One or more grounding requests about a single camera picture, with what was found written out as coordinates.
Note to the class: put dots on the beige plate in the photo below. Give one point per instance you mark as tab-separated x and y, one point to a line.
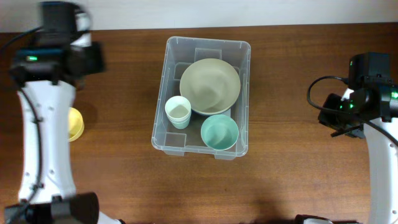
213	110
209	82

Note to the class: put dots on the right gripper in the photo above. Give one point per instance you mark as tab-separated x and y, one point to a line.
325	118

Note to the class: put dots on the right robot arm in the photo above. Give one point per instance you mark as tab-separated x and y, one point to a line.
368	110

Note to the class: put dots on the yellow bowl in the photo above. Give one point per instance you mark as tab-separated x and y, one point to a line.
76	124

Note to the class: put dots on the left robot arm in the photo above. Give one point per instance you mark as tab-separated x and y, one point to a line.
46	74

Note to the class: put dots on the sage green bowl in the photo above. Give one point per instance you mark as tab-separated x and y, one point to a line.
219	132

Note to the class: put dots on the clear plastic storage bin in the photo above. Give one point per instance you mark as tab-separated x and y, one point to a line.
180	53

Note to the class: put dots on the grey cup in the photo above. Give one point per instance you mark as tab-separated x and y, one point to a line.
179	120

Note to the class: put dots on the green cup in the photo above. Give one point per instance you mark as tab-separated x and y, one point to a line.
180	125

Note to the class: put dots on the cream cup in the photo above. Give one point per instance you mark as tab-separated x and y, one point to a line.
177	107

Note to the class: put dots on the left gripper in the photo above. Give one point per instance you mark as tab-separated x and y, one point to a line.
96	64

